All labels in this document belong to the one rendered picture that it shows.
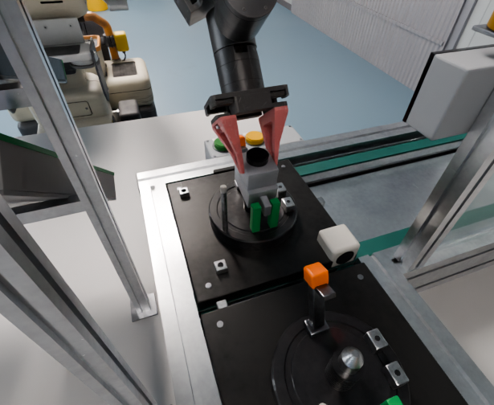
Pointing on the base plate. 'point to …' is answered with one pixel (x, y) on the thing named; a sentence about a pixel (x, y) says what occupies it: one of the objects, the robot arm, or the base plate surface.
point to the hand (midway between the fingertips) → (257, 164)
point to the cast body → (258, 178)
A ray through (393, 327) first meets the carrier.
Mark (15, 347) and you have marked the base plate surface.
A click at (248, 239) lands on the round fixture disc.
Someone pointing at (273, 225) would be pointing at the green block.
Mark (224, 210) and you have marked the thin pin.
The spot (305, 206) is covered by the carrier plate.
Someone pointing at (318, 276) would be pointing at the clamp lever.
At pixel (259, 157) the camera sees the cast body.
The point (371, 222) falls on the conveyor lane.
